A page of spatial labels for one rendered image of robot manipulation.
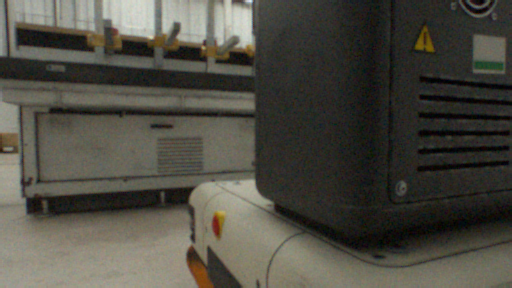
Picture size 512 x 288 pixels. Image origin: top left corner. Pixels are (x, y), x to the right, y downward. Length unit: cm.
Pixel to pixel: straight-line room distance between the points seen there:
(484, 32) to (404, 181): 20
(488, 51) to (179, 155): 157
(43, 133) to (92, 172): 29
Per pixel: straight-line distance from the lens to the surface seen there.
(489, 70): 46
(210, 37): 166
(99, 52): 157
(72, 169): 180
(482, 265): 38
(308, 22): 38
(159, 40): 159
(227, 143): 188
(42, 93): 159
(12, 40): 161
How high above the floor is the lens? 40
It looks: 3 degrees down
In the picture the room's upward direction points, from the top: straight up
